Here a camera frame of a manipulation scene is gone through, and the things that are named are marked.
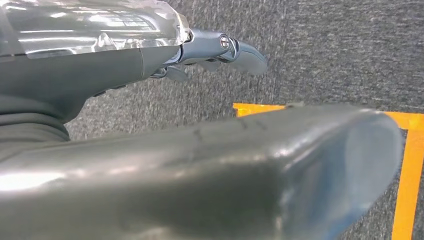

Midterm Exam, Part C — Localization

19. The yellow floor tape square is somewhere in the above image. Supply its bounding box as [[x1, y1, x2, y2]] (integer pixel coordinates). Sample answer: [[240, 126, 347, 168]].
[[232, 102, 424, 240]]

